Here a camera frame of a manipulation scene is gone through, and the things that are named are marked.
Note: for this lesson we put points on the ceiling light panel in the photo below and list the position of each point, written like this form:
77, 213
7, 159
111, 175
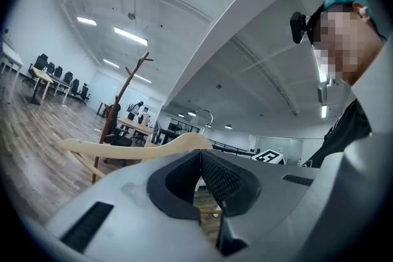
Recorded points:
111, 63
86, 21
130, 36

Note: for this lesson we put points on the small yellow table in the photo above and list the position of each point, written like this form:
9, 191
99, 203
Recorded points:
43, 75

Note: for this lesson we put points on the black office chair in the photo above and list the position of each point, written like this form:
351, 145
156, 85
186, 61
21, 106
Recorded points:
118, 135

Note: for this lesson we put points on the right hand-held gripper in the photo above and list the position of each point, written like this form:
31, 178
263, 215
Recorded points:
270, 157

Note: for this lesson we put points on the row of black office chairs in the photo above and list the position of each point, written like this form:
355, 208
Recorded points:
67, 78

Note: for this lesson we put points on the white earbud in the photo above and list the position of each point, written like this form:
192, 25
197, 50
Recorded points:
364, 11

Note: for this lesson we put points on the person's black printed shirt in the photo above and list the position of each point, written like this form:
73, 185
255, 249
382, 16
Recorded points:
344, 132

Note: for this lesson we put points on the white table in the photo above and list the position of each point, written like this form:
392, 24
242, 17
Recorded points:
10, 55

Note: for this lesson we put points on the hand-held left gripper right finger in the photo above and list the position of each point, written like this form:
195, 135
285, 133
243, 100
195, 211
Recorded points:
236, 187

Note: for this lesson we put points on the light wooden hanger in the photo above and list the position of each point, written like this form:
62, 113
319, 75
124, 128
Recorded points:
184, 144

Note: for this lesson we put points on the person's head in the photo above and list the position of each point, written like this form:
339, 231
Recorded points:
344, 43

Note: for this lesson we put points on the long dark table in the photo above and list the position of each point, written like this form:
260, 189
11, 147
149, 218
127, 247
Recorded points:
59, 81

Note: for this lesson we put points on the wooden desk with white frame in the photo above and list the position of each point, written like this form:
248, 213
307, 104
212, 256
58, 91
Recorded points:
135, 126

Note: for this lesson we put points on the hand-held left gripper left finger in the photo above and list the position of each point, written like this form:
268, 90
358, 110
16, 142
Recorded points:
129, 211

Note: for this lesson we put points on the black head-worn camera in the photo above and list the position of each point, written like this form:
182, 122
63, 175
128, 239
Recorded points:
298, 27

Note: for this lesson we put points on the wooden coat stand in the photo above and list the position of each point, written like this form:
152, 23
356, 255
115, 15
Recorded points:
119, 101

